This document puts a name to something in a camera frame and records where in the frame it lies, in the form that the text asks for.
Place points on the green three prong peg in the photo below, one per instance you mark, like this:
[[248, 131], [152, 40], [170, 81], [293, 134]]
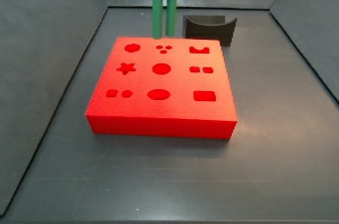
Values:
[[170, 19]]

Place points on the red shape sorter block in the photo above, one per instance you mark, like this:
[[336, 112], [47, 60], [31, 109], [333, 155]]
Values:
[[165, 88]]

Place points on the black curved holder stand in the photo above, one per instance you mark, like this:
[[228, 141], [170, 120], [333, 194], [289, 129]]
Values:
[[209, 27]]

